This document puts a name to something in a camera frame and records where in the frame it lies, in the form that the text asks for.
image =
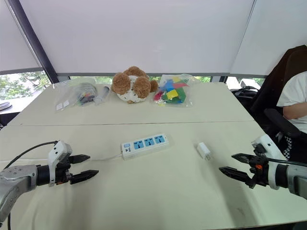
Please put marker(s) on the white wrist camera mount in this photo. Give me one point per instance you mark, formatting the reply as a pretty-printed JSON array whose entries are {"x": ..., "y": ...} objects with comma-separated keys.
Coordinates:
[
  {"x": 57, "y": 153},
  {"x": 266, "y": 146}
]

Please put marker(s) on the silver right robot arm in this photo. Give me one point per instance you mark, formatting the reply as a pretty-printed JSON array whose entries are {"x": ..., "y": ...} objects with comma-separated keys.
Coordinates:
[{"x": 291, "y": 176}]

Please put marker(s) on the dark window frame post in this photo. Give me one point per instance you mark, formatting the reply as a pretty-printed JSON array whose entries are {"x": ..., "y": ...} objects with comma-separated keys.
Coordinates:
[{"x": 36, "y": 43}]

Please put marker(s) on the person in white shirt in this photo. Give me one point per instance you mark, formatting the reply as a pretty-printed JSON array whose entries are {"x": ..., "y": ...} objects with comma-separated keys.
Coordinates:
[{"x": 295, "y": 100}]

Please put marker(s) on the white blue power strip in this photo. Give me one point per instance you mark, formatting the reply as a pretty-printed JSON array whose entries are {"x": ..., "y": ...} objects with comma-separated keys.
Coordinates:
[{"x": 146, "y": 146}]

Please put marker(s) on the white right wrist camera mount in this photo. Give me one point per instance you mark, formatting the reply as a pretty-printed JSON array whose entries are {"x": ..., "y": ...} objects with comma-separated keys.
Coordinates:
[{"x": 266, "y": 146}]

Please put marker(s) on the clear bag of small parts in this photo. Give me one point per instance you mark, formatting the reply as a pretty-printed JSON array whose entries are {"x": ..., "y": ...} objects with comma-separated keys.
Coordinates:
[{"x": 76, "y": 94}]

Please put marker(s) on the bag of colourful blocks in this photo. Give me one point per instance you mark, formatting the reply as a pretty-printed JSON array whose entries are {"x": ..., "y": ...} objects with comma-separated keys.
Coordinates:
[{"x": 173, "y": 90}]

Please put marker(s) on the brown plush teddy bear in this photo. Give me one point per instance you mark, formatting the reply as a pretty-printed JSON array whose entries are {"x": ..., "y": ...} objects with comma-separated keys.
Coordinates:
[{"x": 133, "y": 84}]

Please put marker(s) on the black office chair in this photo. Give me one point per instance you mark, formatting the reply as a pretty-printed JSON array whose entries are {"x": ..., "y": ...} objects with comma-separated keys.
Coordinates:
[{"x": 275, "y": 100}]

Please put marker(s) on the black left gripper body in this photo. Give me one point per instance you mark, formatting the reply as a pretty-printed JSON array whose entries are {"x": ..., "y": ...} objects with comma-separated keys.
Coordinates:
[{"x": 62, "y": 173}]

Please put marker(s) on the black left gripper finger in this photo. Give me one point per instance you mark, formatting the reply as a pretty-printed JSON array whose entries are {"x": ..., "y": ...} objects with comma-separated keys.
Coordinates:
[
  {"x": 84, "y": 176},
  {"x": 80, "y": 158}
]

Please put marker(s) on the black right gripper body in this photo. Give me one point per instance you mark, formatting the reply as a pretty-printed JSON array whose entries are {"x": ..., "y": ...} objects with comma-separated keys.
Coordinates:
[{"x": 257, "y": 171}]

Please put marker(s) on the white charger plug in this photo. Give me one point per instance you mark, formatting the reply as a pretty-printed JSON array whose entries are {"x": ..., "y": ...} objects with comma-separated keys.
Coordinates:
[{"x": 204, "y": 151}]

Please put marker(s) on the grey tube in bag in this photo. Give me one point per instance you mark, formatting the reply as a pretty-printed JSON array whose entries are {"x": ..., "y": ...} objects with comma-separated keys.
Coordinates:
[{"x": 103, "y": 94}]

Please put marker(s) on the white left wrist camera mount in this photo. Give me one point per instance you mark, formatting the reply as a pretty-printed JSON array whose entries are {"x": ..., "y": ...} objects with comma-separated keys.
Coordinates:
[{"x": 57, "y": 153}]

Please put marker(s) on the white roller blind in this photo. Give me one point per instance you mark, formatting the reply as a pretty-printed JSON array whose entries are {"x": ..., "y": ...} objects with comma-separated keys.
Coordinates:
[{"x": 136, "y": 36}]

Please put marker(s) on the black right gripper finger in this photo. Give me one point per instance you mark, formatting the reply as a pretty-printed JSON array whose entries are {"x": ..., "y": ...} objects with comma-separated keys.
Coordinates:
[
  {"x": 233, "y": 174},
  {"x": 241, "y": 158}
]

